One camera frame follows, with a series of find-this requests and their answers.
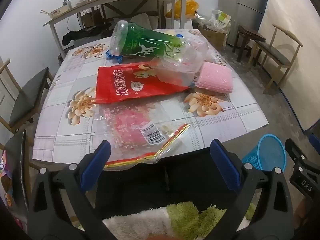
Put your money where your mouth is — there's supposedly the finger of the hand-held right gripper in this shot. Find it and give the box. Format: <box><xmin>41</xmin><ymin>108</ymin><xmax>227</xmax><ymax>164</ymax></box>
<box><xmin>284</xmin><ymin>138</ymin><xmax>320</xmax><ymax>203</ymax></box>
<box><xmin>304</xmin><ymin>125</ymin><xmax>320</xmax><ymax>154</ymax></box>

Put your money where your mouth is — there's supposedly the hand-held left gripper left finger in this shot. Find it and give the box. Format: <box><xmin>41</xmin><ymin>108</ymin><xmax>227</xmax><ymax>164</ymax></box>
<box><xmin>27</xmin><ymin>140</ymin><xmax>112</xmax><ymax>240</ymax></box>

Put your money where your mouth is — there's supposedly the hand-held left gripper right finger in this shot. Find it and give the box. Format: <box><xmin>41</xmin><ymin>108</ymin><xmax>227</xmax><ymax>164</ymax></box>
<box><xmin>209</xmin><ymin>139</ymin><xmax>294</xmax><ymax>240</ymax></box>

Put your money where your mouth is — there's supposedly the blue plastic basket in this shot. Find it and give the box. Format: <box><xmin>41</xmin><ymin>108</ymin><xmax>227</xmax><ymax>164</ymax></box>
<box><xmin>241</xmin><ymin>133</ymin><xmax>287</xmax><ymax>172</ymax></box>

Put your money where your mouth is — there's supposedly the red snack bag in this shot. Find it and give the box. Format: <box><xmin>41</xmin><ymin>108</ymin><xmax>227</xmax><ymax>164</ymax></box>
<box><xmin>95</xmin><ymin>64</ymin><xmax>190</xmax><ymax>105</ymax></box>

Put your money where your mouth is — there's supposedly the clear jar green label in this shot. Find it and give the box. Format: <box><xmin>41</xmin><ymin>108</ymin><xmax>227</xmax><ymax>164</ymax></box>
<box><xmin>110</xmin><ymin>20</ymin><xmax>190</xmax><ymax>62</ymax></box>

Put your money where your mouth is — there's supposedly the floral tablecloth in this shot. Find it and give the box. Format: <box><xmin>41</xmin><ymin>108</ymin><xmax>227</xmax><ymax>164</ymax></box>
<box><xmin>32</xmin><ymin>29</ymin><xmax>269</xmax><ymax>165</ymax></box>

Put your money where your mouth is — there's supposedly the clear pink printed plastic bag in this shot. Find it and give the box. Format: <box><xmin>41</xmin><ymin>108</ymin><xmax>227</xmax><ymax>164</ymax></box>
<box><xmin>94</xmin><ymin>105</ymin><xmax>192</xmax><ymax>168</ymax></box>

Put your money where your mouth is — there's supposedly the dark cloth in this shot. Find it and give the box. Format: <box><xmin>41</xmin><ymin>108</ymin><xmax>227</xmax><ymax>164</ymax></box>
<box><xmin>96</xmin><ymin>152</ymin><xmax>250</xmax><ymax>218</ymax></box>

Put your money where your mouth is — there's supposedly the fuzzy green white garment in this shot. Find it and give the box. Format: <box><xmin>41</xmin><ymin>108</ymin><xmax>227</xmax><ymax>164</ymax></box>
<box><xmin>102</xmin><ymin>201</ymin><xmax>255</xmax><ymax>240</ymax></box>

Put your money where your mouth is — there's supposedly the pink sponge cloth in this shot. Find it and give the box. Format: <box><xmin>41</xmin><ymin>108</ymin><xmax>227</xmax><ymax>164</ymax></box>
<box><xmin>194</xmin><ymin>62</ymin><xmax>233</xmax><ymax>94</ymax></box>

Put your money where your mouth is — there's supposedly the black seat wooden chair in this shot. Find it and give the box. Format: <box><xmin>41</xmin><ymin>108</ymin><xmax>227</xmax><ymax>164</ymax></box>
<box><xmin>0</xmin><ymin>59</ymin><xmax>54</xmax><ymax>140</ymax></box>

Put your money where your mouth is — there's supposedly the colourful printed cloth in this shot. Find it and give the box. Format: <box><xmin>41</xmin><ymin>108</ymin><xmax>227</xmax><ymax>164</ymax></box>
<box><xmin>0</xmin><ymin>147</ymin><xmax>18</xmax><ymax>210</ymax></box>

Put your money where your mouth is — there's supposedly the blue crumpled wrapper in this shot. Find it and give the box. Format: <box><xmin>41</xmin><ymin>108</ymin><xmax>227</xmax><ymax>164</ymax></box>
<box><xmin>105</xmin><ymin>50</ymin><xmax>123</xmax><ymax>63</ymax></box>

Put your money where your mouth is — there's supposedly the wooden armchair with dark seat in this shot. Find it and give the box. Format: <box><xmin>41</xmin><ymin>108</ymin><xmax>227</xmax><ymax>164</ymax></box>
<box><xmin>247</xmin><ymin>24</ymin><xmax>304</xmax><ymax>94</ymax></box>

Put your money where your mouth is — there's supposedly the clear plastic container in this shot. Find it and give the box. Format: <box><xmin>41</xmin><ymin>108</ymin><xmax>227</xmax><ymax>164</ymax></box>
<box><xmin>154</xmin><ymin>36</ymin><xmax>209</xmax><ymax>87</ymax></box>

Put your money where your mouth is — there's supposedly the white mattress with blue edge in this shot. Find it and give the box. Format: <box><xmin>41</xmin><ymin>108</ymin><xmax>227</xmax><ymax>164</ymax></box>
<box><xmin>257</xmin><ymin>0</ymin><xmax>320</xmax><ymax>135</ymax></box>

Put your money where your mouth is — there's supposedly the black cloth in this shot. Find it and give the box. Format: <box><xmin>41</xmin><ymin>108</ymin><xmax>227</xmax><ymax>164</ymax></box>
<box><xmin>62</xmin><ymin>25</ymin><xmax>115</xmax><ymax>46</ymax></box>

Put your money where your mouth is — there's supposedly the large cardboard box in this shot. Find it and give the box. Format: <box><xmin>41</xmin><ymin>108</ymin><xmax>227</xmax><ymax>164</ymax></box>
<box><xmin>199</xmin><ymin>25</ymin><xmax>229</xmax><ymax>50</ymax></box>

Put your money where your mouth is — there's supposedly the dark wooden stool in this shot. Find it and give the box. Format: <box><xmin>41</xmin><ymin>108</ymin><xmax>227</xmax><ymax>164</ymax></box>
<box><xmin>232</xmin><ymin>24</ymin><xmax>267</xmax><ymax>62</ymax></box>

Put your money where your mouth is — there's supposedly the small brown cardboard box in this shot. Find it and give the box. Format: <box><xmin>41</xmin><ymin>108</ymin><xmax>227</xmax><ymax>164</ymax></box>
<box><xmin>81</xmin><ymin>11</ymin><xmax>104</xmax><ymax>28</ymax></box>

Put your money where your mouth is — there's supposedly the white plastic bag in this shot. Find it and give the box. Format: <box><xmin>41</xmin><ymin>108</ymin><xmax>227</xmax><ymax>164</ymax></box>
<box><xmin>205</xmin><ymin>9</ymin><xmax>232</xmax><ymax>33</ymax></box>

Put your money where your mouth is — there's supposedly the white sack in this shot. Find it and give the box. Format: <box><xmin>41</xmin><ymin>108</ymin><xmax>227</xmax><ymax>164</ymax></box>
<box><xmin>130</xmin><ymin>12</ymin><xmax>160</xmax><ymax>29</ymax></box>

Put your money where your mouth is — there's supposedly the floral ceramic bowl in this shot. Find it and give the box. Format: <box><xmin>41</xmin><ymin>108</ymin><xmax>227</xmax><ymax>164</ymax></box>
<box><xmin>47</xmin><ymin>5</ymin><xmax>69</xmax><ymax>18</ymax></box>

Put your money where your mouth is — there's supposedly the glass bowl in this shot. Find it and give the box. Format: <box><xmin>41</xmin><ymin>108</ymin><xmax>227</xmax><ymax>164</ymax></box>
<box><xmin>64</xmin><ymin>0</ymin><xmax>90</xmax><ymax>8</ymax></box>

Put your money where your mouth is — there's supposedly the yellow plastic bag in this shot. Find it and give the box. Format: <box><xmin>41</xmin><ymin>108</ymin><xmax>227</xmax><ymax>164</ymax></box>
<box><xmin>166</xmin><ymin>0</ymin><xmax>200</xmax><ymax>19</ymax></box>

